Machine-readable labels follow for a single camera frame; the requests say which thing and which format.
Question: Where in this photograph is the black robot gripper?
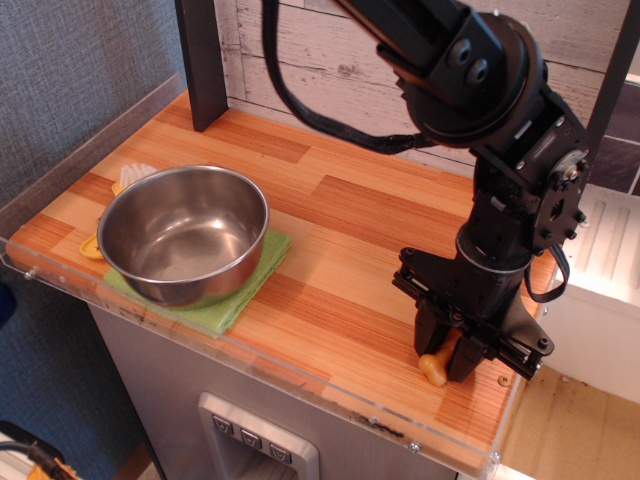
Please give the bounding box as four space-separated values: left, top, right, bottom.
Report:
393 247 554 383

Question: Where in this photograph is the yellow toy chicken drumstick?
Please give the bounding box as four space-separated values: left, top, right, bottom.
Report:
418 329 462 387

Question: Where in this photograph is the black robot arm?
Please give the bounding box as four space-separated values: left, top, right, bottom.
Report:
345 1 590 382

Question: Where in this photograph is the white toy sink unit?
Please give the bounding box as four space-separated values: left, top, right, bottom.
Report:
539 185 639 403

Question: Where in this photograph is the clear acrylic table guard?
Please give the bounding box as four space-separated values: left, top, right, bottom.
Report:
0 236 560 473

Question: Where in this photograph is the silver dispenser panel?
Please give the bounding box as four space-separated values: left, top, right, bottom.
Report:
198 392 320 479

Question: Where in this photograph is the green cloth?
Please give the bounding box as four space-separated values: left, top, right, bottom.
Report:
103 229 293 335

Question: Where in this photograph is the grey toy fridge cabinet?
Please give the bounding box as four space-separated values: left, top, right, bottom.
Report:
91 307 458 479

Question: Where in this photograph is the stainless steel bowl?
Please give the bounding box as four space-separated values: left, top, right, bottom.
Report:
97 165 270 308

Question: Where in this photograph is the yellow toy brush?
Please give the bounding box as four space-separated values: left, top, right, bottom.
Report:
79 163 157 260

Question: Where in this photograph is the orange black object bottom left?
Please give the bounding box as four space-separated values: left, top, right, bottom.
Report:
1 420 79 479

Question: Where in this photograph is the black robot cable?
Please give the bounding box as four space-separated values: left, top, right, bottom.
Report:
260 0 436 156

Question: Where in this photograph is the dark left shelf post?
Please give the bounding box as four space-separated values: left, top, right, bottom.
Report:
175 0 228 132

